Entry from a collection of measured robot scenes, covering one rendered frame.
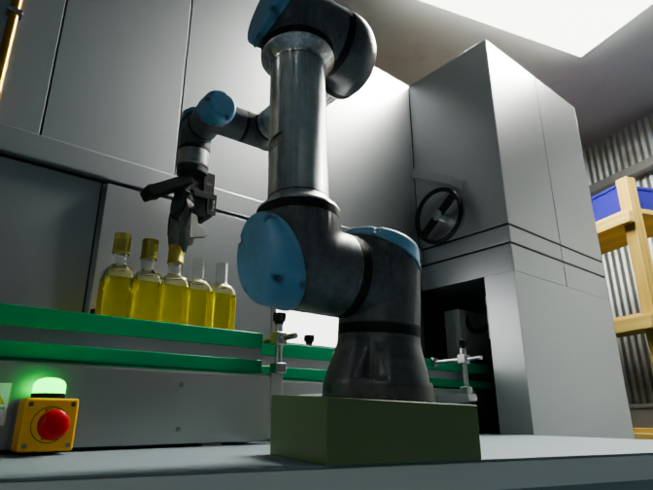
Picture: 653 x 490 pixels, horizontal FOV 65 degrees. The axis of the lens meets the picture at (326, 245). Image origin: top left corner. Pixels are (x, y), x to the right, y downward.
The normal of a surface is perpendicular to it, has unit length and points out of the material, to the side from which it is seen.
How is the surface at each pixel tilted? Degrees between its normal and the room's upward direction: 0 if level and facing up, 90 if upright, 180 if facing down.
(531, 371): 90
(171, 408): 90
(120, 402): 90
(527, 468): 90
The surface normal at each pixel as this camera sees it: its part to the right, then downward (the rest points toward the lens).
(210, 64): 0.64, -0.25
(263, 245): -0.83, -0.07
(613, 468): 0.39, -0.29
